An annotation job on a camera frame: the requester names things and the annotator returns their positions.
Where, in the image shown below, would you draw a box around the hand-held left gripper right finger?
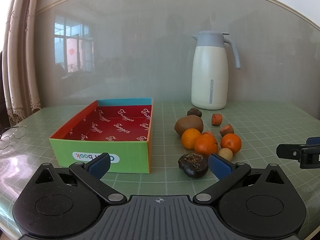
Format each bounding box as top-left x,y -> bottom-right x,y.
193,153 -> 287,204

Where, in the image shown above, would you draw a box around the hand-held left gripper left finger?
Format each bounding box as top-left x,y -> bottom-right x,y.
32,152 -> 127,204

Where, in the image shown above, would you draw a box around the tan longan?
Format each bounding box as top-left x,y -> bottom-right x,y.
218,148 -> 233,162

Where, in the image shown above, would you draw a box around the dark brown round fruit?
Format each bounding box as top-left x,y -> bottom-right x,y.
178,153 -> 209,178

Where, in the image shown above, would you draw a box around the colourful cardboard box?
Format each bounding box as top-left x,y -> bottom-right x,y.
49,97 -> 153,174

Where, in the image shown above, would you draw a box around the brown-tipped carrot piece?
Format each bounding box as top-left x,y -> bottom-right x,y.
220,124 -> 234,137

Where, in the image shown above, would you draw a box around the brown kiwi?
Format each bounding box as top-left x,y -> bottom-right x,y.
174,116 -> 204,137

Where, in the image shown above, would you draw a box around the white thermos jug grey lid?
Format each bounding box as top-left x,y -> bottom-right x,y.
191,31 -> 241,110

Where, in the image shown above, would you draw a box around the thin metal eyeglasses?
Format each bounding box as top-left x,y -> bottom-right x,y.
0,126 -> 26,142

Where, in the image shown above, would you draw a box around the beige lace curtain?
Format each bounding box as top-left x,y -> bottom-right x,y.
0,0 -> 42,130

